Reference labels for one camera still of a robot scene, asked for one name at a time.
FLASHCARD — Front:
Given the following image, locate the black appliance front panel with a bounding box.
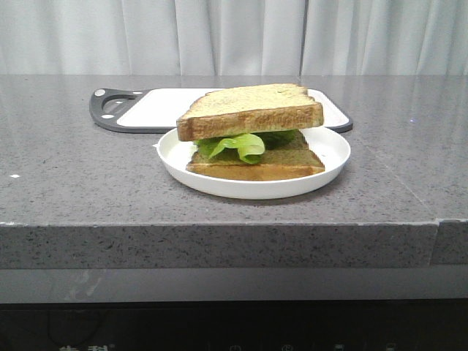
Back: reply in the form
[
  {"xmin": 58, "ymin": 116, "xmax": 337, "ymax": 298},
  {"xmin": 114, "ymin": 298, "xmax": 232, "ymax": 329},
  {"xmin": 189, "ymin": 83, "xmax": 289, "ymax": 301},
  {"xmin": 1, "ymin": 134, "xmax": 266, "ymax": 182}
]
[{"xmin": 1, "ymin": 300, "xmax": 467, "ymax": 350}]

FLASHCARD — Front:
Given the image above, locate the white cutting board black handle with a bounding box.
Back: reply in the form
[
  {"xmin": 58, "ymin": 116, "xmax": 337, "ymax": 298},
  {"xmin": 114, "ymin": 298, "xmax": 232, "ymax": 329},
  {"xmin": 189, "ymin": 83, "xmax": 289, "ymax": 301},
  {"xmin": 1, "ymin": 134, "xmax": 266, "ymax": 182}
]
[{"xmin": 89, "ymin": 88, "xmax": 354, "ymax": 135}]

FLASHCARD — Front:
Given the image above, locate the toasted bread slice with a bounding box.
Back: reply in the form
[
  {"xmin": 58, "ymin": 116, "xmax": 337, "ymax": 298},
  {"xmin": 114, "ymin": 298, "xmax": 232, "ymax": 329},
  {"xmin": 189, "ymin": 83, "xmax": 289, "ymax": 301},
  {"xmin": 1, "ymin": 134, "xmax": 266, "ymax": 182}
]
[
  {"xmin": 186, "ymin": 131, "xmax": 325, "ymax": 181},
  {"xmin": 176, "ymin": 83, "xmax": 324, "ymax": 141}
]

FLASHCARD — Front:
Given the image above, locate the white round plate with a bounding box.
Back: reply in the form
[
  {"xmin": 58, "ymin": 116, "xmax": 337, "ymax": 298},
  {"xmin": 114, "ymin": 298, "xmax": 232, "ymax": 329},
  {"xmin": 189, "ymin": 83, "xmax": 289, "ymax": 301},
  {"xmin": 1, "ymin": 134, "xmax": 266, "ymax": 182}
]
[{"xmin": 155, "ymin": 127, "xmax": 351, "ymax": 200}]

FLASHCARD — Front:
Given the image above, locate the green lettuce leaf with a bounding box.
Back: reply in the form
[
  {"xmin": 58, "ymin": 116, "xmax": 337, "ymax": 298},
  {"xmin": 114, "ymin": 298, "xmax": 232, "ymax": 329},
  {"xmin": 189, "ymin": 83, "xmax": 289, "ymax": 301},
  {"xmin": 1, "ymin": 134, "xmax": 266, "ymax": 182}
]
[{"xmin": 194, "ymin": 129, "xmax": 301, "ymax": 165}]

